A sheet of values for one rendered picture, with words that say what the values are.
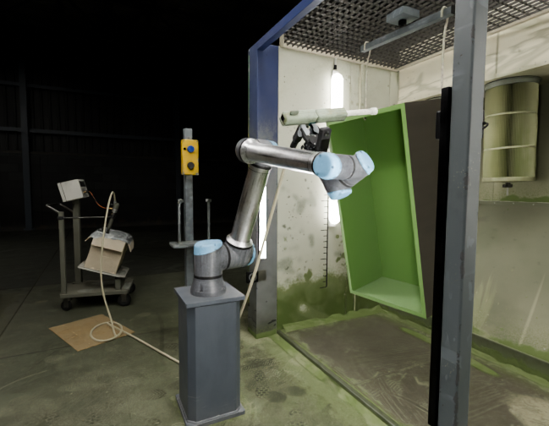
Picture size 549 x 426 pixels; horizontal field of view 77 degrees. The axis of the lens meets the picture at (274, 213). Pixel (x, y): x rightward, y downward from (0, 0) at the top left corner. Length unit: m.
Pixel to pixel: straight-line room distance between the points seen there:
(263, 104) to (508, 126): 1.77
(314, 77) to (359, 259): 1.51
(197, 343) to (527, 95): 2.67
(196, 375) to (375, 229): 1.58
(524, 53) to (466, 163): 2.15
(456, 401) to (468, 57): 0.79
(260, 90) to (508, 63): 1.73
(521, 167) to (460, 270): 2.14
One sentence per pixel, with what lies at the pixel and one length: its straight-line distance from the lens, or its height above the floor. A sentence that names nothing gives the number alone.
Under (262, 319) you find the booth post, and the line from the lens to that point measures 2.88.
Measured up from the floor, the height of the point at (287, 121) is 1.46.
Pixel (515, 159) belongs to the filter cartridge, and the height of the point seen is 1.41.
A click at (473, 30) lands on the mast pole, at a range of 0.95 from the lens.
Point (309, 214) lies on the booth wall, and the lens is 2.89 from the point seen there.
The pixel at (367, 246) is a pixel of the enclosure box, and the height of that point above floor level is 0.78.
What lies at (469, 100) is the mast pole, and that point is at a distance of 0.91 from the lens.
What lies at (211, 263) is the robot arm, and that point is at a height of 0.81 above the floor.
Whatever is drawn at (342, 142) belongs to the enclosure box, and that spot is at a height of 1.51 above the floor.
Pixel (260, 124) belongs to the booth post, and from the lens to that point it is 2.71.
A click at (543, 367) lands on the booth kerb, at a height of 0.13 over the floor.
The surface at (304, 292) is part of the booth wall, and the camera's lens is 3.00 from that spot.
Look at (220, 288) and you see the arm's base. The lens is 1.86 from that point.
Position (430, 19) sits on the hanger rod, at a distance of 2.42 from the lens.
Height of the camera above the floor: 1.20
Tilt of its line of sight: 4 degrees down
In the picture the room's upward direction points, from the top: straight up
